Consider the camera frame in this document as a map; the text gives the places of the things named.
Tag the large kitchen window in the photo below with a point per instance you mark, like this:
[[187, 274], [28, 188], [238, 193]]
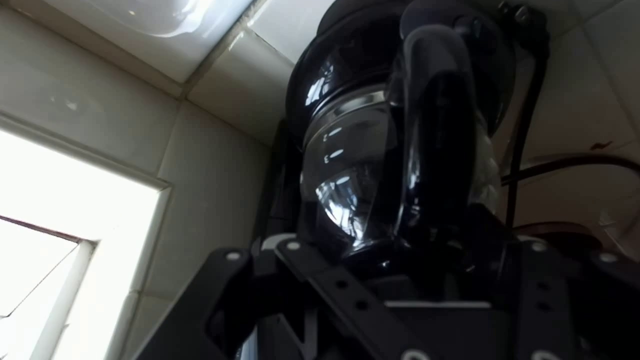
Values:
[[41, 201]]

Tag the black coffee maker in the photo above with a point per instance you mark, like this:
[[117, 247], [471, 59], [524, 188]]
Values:
[[281, 193]]

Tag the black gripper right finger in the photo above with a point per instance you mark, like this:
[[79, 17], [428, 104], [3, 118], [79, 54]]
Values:
[[581, 307]]

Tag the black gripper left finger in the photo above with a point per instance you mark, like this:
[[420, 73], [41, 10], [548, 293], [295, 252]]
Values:
[[267, 301]]

